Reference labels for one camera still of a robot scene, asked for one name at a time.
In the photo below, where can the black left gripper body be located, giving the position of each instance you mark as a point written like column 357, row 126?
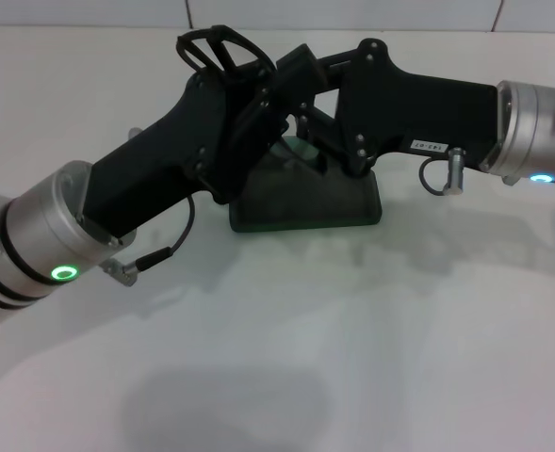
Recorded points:
column 140, row 174

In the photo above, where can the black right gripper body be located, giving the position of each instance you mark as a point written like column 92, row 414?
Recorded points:
column 423, row 113

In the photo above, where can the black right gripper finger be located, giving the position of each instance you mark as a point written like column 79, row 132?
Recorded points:
column 298, row 70
column 321, row 127

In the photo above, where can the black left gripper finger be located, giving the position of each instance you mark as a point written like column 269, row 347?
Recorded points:
column 256, row 75
column 265, row 122

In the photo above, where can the green glasses case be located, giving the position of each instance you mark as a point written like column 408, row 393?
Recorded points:
column 305, row 202

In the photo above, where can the black thin-framed glasses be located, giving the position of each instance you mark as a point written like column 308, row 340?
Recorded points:
column 182, row 47

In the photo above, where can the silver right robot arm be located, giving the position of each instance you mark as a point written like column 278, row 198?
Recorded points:
column 536, row 122

